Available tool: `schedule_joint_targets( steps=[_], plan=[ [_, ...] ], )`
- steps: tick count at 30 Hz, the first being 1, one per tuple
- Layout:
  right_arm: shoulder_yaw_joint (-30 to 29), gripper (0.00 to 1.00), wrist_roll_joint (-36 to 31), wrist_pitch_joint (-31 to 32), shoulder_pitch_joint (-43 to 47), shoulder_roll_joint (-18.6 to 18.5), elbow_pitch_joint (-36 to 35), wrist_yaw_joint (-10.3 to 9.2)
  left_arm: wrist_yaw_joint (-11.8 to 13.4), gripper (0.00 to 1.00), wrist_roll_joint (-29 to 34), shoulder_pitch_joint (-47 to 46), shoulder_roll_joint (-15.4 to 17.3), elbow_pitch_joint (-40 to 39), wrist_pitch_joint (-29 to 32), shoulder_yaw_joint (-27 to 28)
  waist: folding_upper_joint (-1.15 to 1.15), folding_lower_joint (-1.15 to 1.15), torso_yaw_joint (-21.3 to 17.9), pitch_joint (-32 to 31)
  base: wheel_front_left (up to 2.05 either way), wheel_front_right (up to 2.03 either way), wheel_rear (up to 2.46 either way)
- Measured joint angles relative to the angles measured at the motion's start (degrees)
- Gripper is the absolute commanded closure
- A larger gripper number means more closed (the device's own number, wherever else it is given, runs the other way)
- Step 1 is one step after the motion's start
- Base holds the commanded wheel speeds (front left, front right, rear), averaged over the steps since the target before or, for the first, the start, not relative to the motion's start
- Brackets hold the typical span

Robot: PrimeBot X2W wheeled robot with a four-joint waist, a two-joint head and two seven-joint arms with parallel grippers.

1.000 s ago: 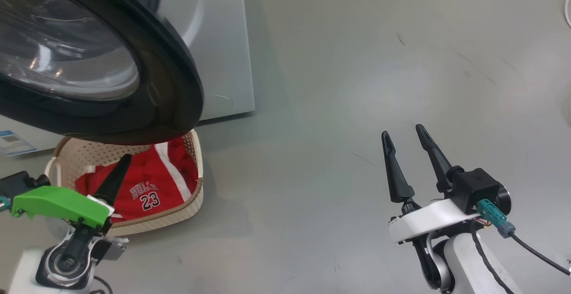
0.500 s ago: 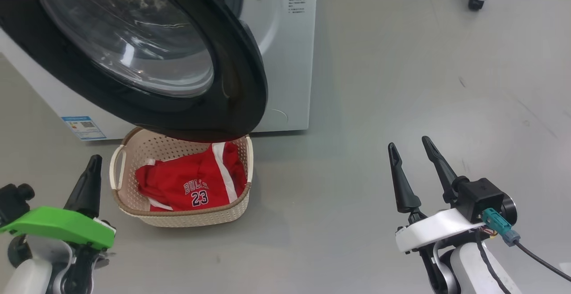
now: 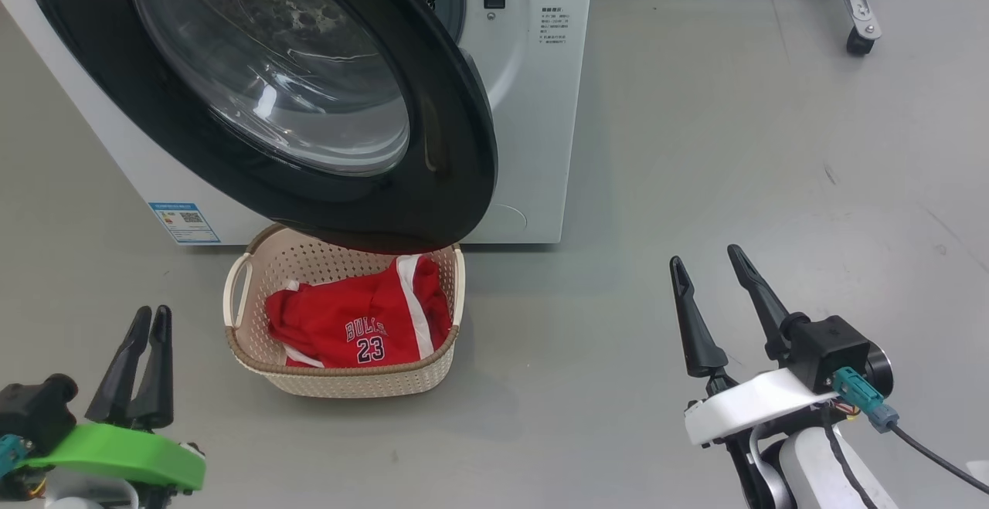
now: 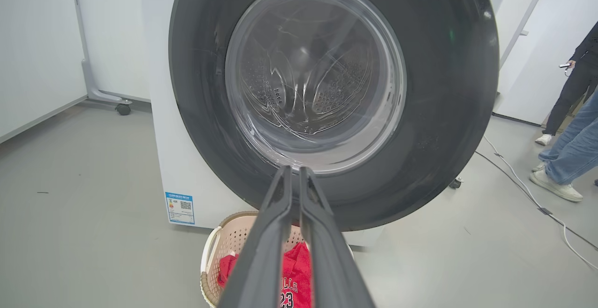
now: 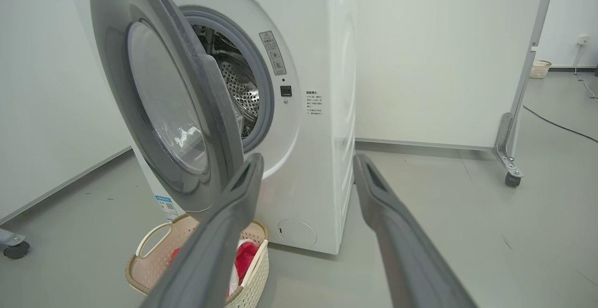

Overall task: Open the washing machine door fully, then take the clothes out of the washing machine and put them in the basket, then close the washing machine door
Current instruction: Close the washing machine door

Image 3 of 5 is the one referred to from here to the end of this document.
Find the thin black corrugated cable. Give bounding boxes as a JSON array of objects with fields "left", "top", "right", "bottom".
[{"left": 818, "top": 404, "right": 882, "bottom": 509}]

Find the black caster wheel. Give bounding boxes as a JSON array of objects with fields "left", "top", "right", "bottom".
[{"left": 845, "top": 25, "right": 877, "bottom": 59}]

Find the cream perforated laundry basket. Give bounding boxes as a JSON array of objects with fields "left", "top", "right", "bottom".
[{"left": 222, "top": 222, "right": 467, "bottom": 399}]

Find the white washing machine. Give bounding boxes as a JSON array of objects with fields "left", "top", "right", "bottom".
[{"left": 0, "top": 0, "right": 596, "bottom": 246}]

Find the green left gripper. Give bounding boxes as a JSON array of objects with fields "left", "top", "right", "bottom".
[{"left": 14, "top": 304, "right": 208, "bottom": 493}]

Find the dark round washer door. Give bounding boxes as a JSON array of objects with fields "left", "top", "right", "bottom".
[{"left": 17, "top": 0, "right": 500, "bottom": 256}]

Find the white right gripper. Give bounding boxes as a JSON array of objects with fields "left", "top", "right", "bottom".
[{"left": 668, "top": 243, "right": 840, "bottom": 449}]

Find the red basketball jersey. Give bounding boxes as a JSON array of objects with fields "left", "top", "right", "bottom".
[{"left": 264, "top": 253, "right": 454, "bottom": 370}]

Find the black cable with teal plug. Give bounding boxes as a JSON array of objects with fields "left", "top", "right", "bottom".
[
  {"left": 0, "top": 433, "right": 29, "bottom": 480},
  {"left": 832, "top": 365, "right": 989, "bottom": 496}
]

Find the blue energy label sticker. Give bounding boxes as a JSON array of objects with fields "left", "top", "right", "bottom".
[{"left": 148, "top": 201, "right": 223, "bottom": 246}]

